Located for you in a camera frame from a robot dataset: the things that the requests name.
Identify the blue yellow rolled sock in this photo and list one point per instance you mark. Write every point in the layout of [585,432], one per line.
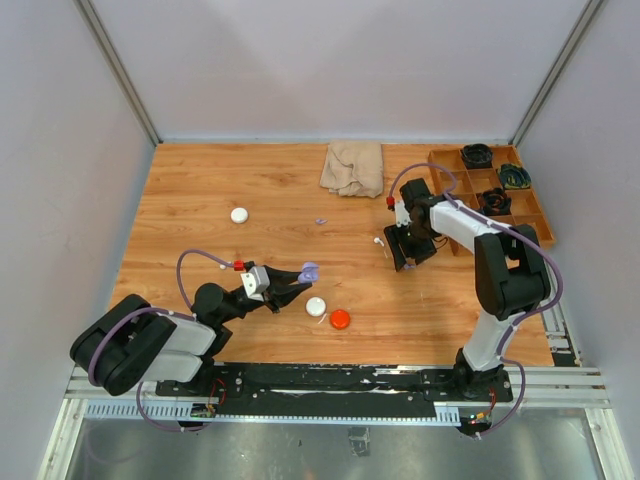
[513,177]

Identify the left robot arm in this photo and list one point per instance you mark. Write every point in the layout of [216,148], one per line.
[136,342]

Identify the wooden compartment tray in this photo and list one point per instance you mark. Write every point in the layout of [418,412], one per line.
[492,181]

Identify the purple charging case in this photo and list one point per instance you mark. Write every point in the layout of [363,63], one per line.
[309,273]

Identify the orange earbud charging case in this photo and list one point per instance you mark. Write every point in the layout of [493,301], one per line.
[340,319]

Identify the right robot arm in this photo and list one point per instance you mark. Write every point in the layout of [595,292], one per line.
[510,274]

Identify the beige cloth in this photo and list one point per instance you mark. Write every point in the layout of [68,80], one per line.
[353,169]

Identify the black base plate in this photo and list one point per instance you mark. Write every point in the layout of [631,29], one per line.
[336,391]

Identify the black orange rolled sock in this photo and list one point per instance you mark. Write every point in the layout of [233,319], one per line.
[495,202]

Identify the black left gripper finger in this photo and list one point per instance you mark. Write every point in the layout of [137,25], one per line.
[283,277]
[286,294]

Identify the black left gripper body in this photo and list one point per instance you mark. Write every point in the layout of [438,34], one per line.
[271,299]

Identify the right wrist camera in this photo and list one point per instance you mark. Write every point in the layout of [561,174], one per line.
[402,216]

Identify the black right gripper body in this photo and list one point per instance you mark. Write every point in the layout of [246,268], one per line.
[412,245]

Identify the white charging case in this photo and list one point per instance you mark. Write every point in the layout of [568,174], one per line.
[239,215]
[315,307]

